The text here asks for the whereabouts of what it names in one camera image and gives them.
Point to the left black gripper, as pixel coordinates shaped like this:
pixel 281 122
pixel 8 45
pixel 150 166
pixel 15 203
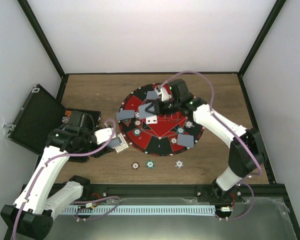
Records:
pixel 104 151

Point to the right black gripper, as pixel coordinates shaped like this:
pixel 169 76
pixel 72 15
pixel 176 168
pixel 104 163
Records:
pixel 158 108

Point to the blue card mat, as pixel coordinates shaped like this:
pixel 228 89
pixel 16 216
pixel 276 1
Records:
pixel 143 114

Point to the face-up spade card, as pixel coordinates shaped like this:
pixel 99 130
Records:
pixel 151 119

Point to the brown 100 chip stack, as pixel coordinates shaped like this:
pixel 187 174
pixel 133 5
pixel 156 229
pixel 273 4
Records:
pixel 135 165

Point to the blue playing card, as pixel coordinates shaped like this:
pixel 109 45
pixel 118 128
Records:
pixel 125 114

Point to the teal chip seat two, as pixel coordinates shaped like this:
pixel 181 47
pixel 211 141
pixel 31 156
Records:
pixel 136 132

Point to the blue white chip seat nine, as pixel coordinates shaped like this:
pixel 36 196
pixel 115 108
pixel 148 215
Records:
pixel 188 124

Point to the teal chip stack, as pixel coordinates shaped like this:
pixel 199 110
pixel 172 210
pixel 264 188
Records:
pixel 150 164

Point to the blue card seat ten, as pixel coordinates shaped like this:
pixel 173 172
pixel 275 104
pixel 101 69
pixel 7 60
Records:
pixel 185 140

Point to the blue orange chip stack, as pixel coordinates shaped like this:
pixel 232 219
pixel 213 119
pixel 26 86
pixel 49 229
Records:
pixel 179 164

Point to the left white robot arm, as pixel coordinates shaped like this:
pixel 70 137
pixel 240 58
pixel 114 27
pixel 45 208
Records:
pixel 34 211

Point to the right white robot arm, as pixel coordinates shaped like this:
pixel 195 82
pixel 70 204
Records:
pixel 246 147

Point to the round red black poker mat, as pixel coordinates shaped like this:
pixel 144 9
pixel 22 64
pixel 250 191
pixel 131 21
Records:
pixel 155 139

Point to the triangular all in marker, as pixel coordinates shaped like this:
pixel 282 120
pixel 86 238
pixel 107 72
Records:
pixel 127 122

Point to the chips in case top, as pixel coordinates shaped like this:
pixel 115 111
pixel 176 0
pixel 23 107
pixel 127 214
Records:
pixel 66 117

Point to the black poker chip case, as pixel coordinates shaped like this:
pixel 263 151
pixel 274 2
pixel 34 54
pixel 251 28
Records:
pixel 39 115

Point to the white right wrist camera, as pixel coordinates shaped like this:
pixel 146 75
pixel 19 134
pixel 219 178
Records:
pixel 162 93

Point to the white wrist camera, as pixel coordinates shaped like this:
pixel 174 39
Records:
pixel 162 93
pixel 103 135

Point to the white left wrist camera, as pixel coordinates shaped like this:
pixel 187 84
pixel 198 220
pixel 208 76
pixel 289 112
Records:
pixel 103 135

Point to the perforated light blue rail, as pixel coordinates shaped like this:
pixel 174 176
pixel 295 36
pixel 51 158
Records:
pixel 144 210

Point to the black front mounting rail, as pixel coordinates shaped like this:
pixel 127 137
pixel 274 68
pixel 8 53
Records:
pixel 202 192

